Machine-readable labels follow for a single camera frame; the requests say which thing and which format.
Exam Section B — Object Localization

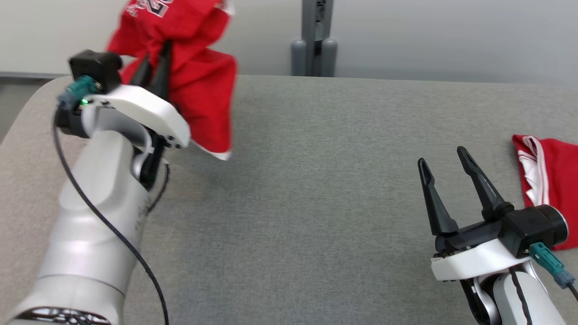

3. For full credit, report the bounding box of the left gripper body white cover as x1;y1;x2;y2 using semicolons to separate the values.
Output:
81;84;191;149

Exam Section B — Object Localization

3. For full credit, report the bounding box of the left teal cable connector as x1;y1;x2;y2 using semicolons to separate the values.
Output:
56;75;101;111

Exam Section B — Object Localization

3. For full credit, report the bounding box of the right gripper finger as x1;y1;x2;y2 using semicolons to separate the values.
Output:
456;146;514;220
417;158;459;236

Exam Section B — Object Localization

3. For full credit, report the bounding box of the teal cable connector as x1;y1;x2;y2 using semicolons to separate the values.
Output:
56;75;101;111
529;242;576;288

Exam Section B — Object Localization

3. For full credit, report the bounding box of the right thin black gripper cable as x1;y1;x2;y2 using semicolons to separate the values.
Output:
509;266;530;325

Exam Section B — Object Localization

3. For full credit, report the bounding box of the red jersey top white trim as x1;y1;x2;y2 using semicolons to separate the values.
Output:
512;134;578;251

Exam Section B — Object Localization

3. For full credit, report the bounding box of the left thin black gripper cable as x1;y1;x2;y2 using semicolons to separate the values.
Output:
147;162;171;214

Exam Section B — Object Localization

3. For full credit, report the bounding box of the grey metal partition post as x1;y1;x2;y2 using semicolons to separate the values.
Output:
300;0;335;77

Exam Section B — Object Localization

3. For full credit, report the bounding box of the left thick black camera cable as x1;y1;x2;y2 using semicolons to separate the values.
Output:
51;106;170;325

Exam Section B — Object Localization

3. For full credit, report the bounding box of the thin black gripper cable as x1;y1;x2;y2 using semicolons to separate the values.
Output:
147;162;171;214
509;266;530;325

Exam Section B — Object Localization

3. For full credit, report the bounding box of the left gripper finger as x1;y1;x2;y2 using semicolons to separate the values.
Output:
150;40;173;101
129;53;153;88

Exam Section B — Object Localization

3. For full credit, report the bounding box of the grey rounded post foot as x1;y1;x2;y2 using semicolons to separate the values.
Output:
322;38;338;77
291;40;308;76

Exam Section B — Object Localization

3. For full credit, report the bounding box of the red shorts white side band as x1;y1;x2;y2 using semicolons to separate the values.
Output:
107;0;238;162

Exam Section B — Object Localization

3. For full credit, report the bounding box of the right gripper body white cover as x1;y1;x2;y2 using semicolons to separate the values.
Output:
431;219;542;281

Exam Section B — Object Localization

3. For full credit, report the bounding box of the right teal cable connector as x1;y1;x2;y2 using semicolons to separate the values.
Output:
529;242;576;288

